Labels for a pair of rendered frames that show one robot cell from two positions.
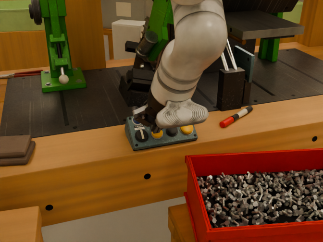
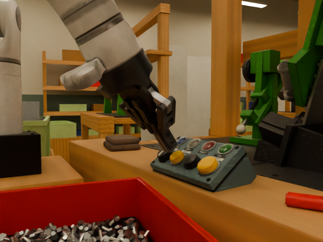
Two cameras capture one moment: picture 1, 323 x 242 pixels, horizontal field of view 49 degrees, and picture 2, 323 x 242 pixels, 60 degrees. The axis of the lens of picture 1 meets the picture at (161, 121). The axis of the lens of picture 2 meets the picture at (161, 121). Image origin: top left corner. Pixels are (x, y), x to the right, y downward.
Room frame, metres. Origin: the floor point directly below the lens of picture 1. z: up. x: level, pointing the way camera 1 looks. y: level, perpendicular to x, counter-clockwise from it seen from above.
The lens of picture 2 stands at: (0.54, -0.41, 1.02)
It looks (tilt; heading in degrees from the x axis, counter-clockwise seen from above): 3 degrees down; 74
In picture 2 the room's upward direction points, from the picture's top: straight up
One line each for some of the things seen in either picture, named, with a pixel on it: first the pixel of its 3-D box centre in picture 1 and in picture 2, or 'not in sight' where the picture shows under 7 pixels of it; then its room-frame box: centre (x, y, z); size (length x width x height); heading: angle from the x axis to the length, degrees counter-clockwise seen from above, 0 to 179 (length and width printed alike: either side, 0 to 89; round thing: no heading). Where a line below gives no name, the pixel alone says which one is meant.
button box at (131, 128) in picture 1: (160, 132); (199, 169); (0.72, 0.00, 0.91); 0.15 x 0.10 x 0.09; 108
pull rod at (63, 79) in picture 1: (62, 72); (244, 124); (0.98, 0.29, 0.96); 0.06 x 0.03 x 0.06; 18
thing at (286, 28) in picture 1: (232, 18); not in sight; (0.99, -0.19, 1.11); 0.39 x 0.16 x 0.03; 18
